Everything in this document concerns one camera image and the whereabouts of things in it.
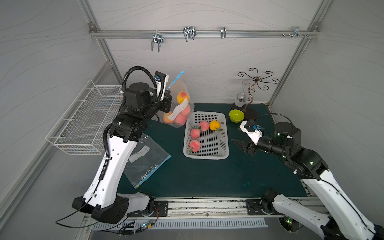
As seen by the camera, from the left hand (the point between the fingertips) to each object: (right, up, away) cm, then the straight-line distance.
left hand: (169, 90), depth 61 cm
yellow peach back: (+23, -16, +40) cm, 49 cm away
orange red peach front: (-4, -12, +15) cm, 20 cm away
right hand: (+29, -17, +1) cm, 34 cm away
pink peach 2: (+11, -28, +30) cm, 43 cm away
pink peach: (+7, -8, +18) cm, 20 cm away
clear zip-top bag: (+5, -5, +11) cm, 13 cm away
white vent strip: (-15, -62, +8) cm, 65 cm away
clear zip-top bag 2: (-18, -36, +29) cm, 50 cm away
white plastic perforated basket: (+23, -29, +37) cm, 52 cm away
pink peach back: (+17, -17, +39) cm, 46 cm away
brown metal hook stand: (+48, +17, +35) cm, 62 cm away
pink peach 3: (+3, -12, +21) cm, 24 cm away
